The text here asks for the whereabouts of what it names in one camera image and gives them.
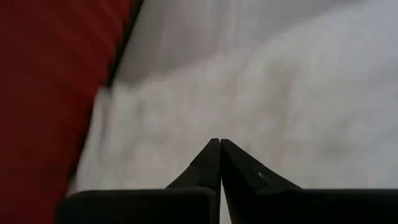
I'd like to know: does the red plastic laundry basket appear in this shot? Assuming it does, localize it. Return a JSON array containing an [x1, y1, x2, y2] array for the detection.
[[0, 0, 137, 224]]

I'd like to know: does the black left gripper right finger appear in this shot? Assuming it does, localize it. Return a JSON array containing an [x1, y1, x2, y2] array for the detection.
[[220, 138, 398, 224]]

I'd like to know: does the white lace garment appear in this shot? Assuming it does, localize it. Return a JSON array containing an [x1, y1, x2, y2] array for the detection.
[[70, 4, 398, 224]]

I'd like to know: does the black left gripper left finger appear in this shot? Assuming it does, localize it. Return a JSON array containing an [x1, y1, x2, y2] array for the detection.
[[55, 138, 222, 224]]

